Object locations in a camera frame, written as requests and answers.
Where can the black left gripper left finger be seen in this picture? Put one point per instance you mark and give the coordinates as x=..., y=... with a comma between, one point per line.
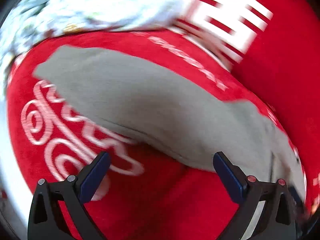
x=46, y=220

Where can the grey knitted garment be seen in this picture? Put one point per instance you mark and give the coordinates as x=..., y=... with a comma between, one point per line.
x=147, y=102

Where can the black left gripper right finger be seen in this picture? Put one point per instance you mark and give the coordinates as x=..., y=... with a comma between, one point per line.
x=267, y=206

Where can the white floral blanket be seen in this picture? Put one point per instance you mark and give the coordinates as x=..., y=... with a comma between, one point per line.
x=29, y=22

